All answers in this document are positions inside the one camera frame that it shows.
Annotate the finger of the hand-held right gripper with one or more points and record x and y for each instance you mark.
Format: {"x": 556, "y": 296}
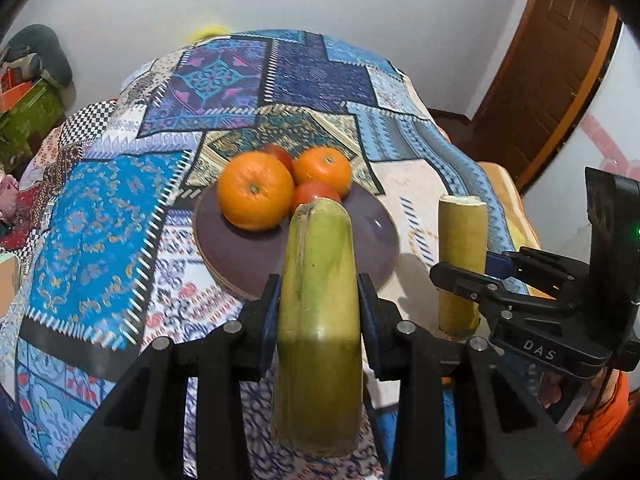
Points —
{"x": 530, "y": 267}
{"x": 465, "y": 287}

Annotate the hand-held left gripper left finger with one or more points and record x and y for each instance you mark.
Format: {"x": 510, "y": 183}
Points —
{"x": 272, "y": 310}

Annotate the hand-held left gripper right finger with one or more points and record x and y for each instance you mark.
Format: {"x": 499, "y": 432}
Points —
{"x": 366, "y": 310}

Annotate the thin green sugarcane piece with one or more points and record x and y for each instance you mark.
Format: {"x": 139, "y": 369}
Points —
{"x": 462, "y": 235}

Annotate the thick green sugarcane piece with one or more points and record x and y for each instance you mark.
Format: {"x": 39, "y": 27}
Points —
{"x": 320, "y": 280}

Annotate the purple round plate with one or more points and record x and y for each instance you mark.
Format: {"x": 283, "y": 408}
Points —
{"x": 240, "y": 250}

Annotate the person's right forearm orange sleeve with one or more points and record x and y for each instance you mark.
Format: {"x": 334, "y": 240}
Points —
{"x": 607, "y": 420}

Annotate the person's right hand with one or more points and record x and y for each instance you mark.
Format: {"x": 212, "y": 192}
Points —
{"x": 550, "y": 390}

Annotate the large orange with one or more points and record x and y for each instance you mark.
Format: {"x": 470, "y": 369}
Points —
{"x": 255, "y": 192}

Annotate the red tomato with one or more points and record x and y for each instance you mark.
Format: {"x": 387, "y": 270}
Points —
{"x": 315, "y": 195}
{"x": 280, "y": 157}

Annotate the small orange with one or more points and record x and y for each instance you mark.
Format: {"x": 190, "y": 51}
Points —
{"x": 322, "y": 170}

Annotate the blue patchwork tablecloth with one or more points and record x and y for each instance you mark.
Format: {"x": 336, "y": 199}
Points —
{"x": 90, "y": 240}

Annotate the brown wooden door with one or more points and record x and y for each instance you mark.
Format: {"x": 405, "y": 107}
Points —
{"x": 545, "y": 70}

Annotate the yellow object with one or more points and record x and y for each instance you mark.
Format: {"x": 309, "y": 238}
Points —
{"x": 207, "y": 32}

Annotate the pink cloth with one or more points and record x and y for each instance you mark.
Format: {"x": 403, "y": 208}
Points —
{"x": 9, "y": 195}

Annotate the green patterned bag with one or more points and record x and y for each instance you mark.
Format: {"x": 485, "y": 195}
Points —
{"x": 25, "y": 120}

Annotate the orange box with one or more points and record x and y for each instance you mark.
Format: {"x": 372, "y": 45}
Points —
{"x": 17, "y": 89}

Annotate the grey cushion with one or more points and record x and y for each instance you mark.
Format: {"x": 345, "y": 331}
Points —
{"x": 42, "y": 52}

